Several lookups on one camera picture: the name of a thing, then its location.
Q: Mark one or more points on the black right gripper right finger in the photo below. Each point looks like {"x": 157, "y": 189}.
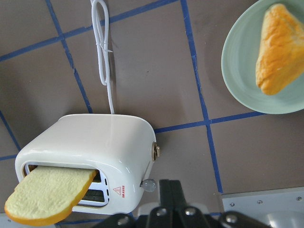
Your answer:
{"x": 178, "y": 198}

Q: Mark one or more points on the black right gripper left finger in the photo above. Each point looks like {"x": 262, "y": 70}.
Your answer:
{"x": 166, "y": 198}

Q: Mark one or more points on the white toaster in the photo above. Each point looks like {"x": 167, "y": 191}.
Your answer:
{"x": 121, "y": 148}

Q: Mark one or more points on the toast slice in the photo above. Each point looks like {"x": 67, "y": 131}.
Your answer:
{"x": 48, "y": 194}

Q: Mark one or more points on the green plate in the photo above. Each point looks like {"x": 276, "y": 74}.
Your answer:
{"x": 238, "y": 65}

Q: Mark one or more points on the triangular bread bun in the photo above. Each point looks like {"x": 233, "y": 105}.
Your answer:
{"x": 281, "y": 53}

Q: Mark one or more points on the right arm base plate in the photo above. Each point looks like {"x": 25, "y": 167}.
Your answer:
{"x": 282, "y": 208}

